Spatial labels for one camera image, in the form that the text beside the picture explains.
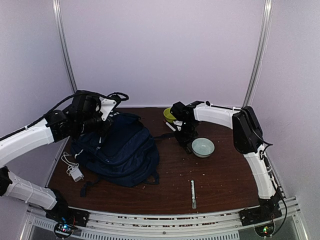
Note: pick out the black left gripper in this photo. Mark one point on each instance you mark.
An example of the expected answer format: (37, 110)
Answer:
(100, 122)

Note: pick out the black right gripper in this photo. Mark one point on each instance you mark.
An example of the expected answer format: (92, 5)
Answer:
(185, 139)

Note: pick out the navy blue student backpack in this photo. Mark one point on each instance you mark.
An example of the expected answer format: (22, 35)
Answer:
(126, 156)

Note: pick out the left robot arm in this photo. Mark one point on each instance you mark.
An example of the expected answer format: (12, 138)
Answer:
(77, 114)

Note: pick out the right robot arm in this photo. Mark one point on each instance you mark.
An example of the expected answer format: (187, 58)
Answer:
(247, 140)

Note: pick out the white red marker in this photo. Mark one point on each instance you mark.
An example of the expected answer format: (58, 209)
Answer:
(170, 126)

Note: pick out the pale blue ceramic bowl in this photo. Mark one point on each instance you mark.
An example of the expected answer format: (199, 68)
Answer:
(202, 147)

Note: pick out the lime green bowl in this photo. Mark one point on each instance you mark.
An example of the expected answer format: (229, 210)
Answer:
(168, 116)

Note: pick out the white green marker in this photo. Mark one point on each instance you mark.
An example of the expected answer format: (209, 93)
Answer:
(193, 195)

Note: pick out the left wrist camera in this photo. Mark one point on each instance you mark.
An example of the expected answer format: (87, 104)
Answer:
(106, 106)

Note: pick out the white charger with cable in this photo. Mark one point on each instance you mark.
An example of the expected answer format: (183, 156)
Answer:
(73, 169)

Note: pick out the aluminium front rail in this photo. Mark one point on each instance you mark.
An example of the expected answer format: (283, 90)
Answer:
(221, 225)

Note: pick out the left aluminium corner post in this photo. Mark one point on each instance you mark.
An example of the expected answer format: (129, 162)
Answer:
(63, 42)

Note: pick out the aluminium corner post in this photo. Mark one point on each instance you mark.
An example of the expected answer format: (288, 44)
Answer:
(261, 48)
(63, 42)

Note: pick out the right aluminium corner post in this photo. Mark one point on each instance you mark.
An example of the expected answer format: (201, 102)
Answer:
(261, 48)

